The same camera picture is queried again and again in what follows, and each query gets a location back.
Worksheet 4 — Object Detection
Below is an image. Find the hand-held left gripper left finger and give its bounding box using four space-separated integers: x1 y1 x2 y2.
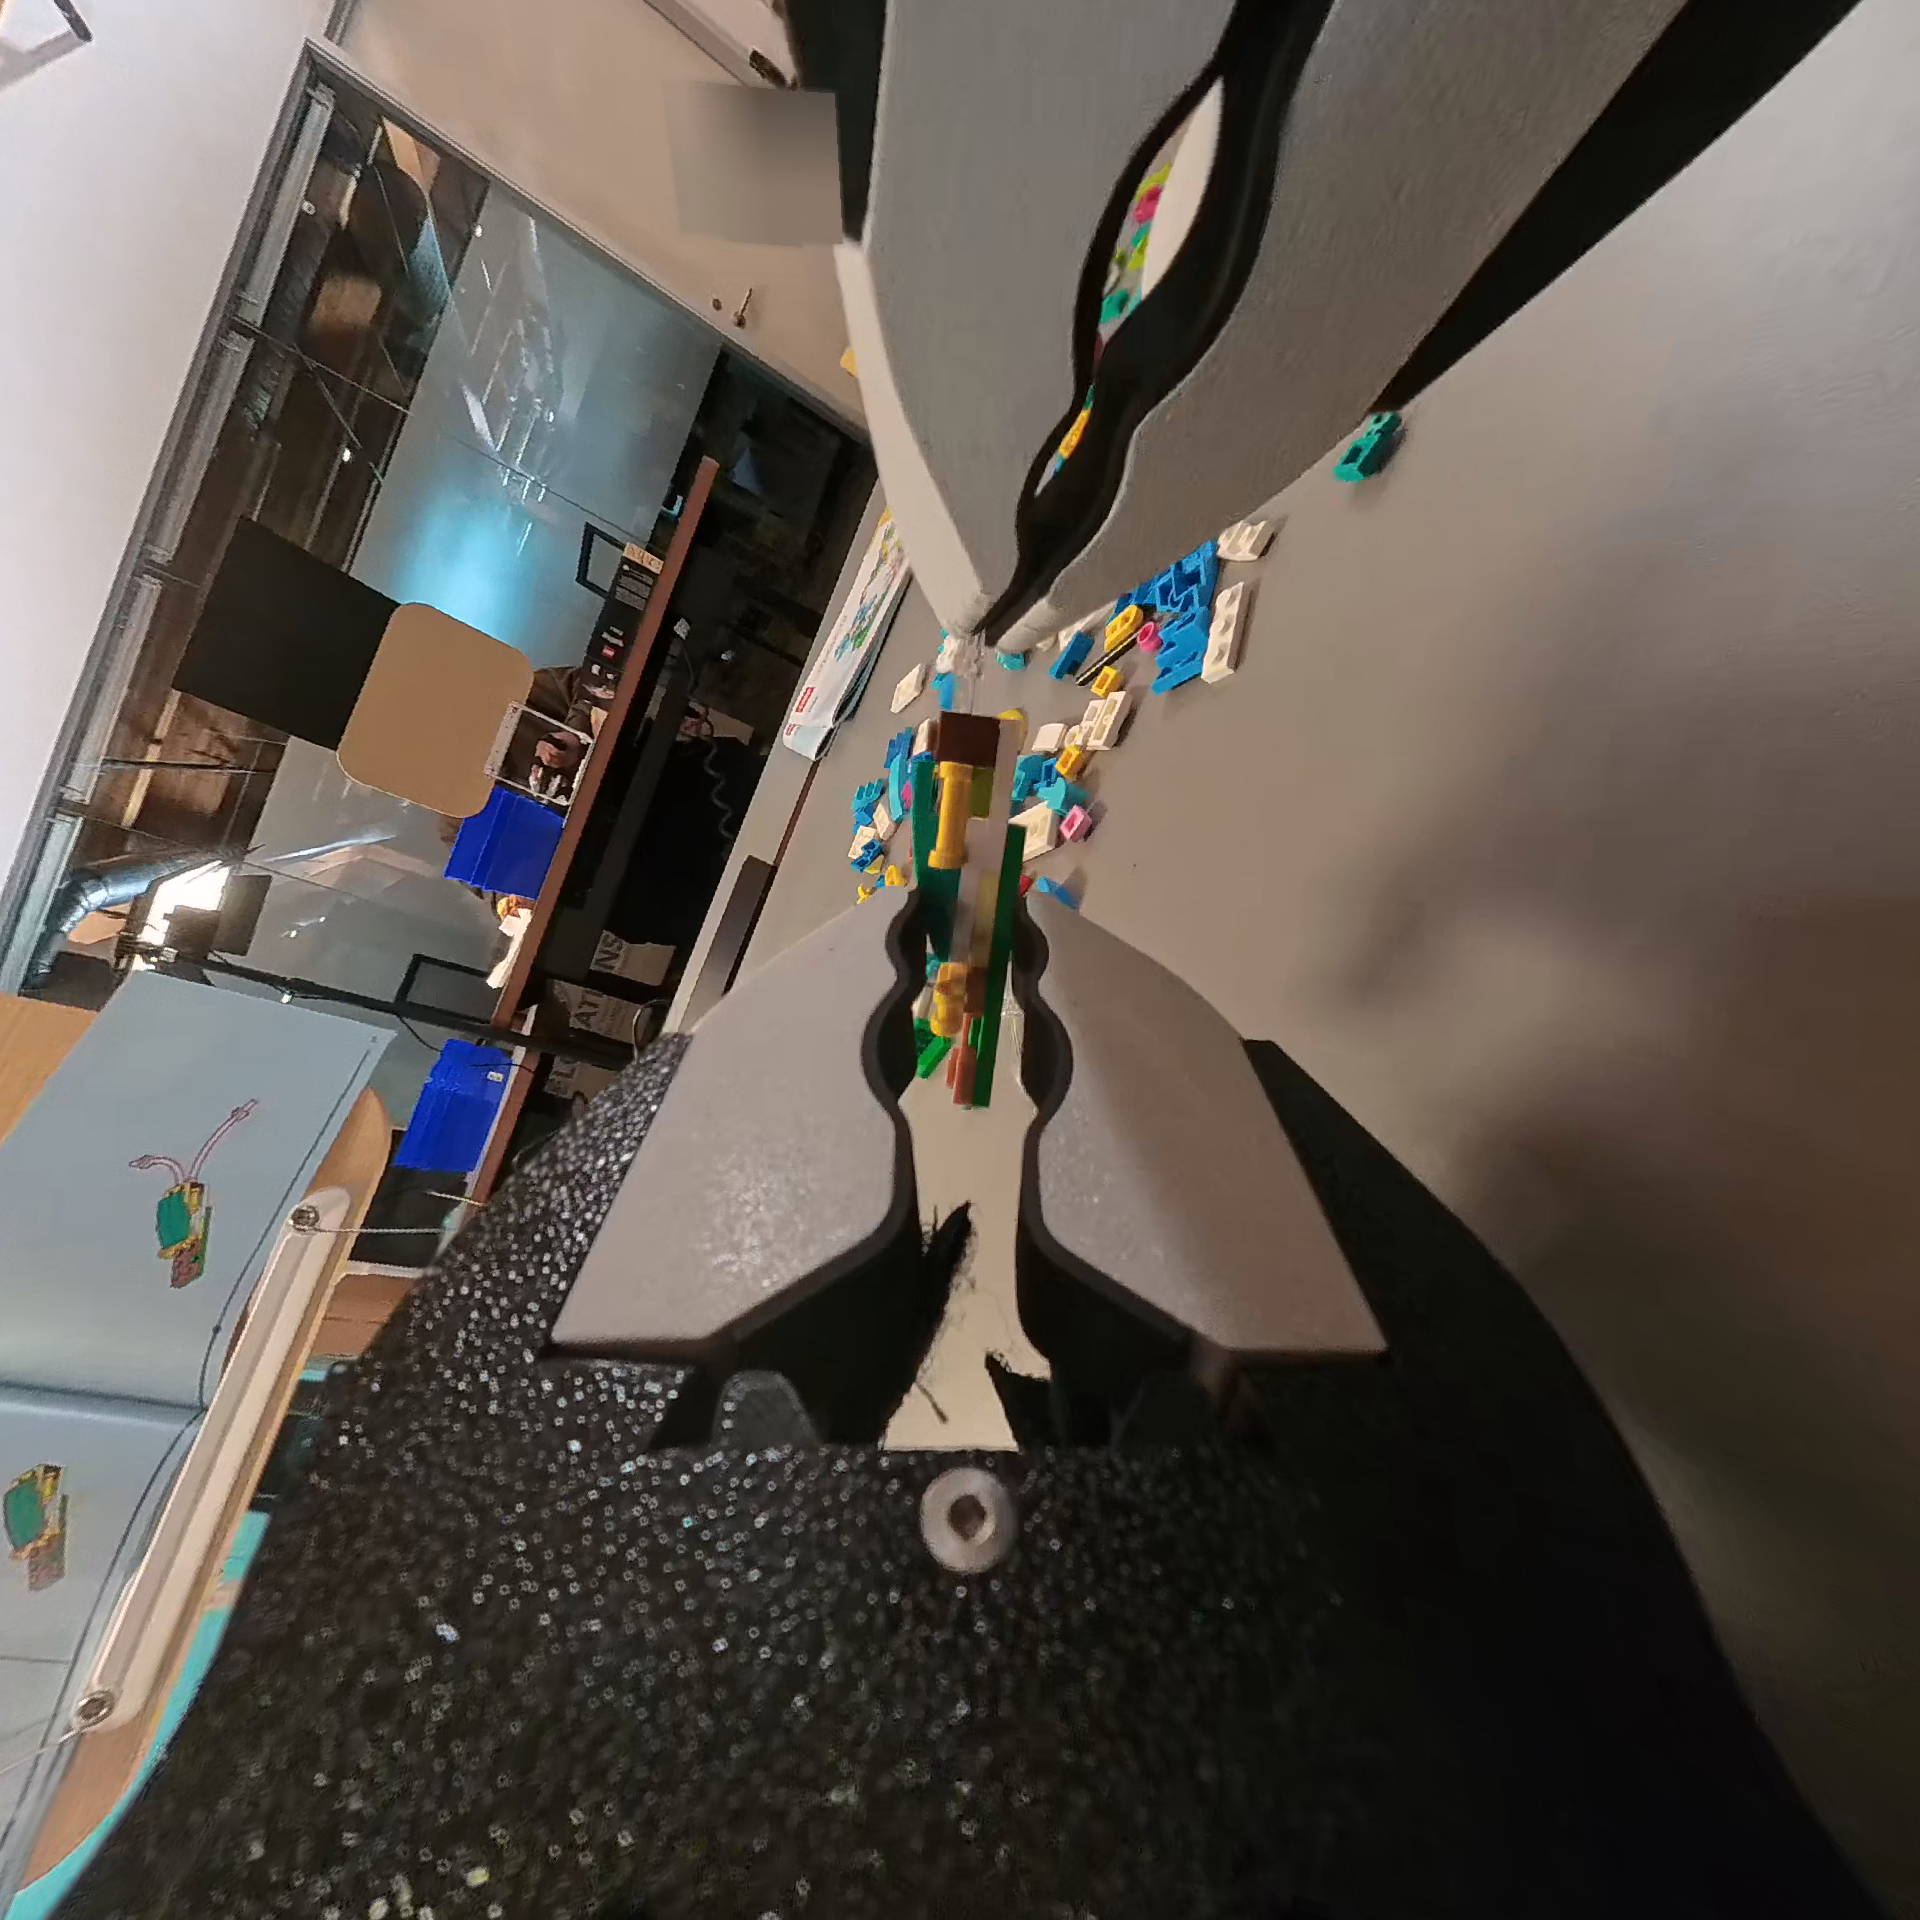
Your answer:
549 894 924 1366

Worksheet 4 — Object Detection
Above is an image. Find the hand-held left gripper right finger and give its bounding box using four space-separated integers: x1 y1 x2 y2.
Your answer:
1015 895 1393 1407

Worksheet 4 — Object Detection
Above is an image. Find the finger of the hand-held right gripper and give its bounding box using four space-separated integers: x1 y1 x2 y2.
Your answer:
833 0 1271 635
997 0 1652 655

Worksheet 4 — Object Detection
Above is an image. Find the green toy brick build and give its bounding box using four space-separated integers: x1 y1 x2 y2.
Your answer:
897 710 1037 1116

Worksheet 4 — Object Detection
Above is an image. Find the blue storage bin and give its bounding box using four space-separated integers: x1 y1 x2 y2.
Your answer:
444 787 569 895
394 1039 519 1172

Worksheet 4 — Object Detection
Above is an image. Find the pile of colourful toy bricks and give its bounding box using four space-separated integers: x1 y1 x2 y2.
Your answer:
843 150 1279 920

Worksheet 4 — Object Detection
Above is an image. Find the white instruction booklet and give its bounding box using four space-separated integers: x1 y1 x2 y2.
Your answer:
780 509 915 762

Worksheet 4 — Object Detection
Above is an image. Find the dark table with brown edge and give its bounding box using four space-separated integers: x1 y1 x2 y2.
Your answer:
486 456 879 1052

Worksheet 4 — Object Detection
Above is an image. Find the glass window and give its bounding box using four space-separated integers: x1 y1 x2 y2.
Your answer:
0 36 886 998

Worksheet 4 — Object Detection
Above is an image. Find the tan rounded board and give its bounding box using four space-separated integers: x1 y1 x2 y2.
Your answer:
337 604 537 819

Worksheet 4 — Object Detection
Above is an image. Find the open light blue instruction booklet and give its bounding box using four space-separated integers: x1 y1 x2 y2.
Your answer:
0 972 398 1779

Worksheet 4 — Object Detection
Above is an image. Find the clear page holder bar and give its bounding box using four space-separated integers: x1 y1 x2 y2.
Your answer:
70 1184 357 1739

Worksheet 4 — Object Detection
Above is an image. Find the black panel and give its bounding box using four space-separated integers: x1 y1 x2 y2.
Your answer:
171 516 405 752

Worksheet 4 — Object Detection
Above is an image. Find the wooden book stand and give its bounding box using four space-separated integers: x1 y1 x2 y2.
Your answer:
0 992 409 1895

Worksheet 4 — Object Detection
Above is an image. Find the silver flexible duct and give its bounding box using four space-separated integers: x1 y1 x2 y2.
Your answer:
29 853 231 975

